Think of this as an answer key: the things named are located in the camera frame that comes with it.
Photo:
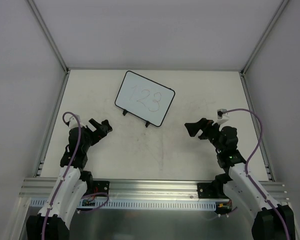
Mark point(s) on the right aluminium corner post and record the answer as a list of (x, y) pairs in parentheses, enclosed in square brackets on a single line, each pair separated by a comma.
[(271, 24)]

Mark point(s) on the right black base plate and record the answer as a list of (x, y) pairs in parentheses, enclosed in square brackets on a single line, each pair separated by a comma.
[(206, 191)]

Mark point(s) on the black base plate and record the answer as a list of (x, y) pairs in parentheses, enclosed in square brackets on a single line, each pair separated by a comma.
[(100, 186), (206, 191)]

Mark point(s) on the white whiteboard black frame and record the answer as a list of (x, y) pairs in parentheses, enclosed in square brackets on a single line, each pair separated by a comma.
[(144, 98)]

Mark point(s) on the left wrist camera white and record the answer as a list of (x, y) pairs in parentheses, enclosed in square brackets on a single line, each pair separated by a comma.
[(74, 122)]

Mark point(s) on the white slotted cable duct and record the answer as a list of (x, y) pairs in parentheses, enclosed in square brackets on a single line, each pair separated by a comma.
[(139, 204)]

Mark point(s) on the aluminium corner post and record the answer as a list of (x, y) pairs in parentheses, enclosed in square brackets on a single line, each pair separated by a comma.
[(42, 24), (271, 24)]

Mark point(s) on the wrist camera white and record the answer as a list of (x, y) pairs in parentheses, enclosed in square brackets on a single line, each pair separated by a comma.
[(222, 116), (74, 122)]

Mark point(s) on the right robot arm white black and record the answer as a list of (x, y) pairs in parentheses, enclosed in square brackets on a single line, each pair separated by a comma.
[(269, 219)]

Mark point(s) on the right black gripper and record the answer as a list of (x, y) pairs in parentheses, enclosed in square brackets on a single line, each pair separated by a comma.
[(205, 128)]

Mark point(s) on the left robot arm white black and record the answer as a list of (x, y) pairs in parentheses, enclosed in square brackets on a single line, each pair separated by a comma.
[(73, 184)]

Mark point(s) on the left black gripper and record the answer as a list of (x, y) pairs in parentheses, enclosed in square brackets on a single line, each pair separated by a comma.
[(93, 131)]

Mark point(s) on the left aluminium corner post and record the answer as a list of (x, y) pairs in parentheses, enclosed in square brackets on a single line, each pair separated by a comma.
[(42, 24)]

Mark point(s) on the aluminium front rail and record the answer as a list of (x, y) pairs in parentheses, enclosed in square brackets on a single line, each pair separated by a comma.
[(124, 189)]

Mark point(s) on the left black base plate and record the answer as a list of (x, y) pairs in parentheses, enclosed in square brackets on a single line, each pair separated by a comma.
[(100, 186)]

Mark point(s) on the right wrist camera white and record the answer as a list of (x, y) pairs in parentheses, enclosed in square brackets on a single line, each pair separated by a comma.
[(222, 116)]

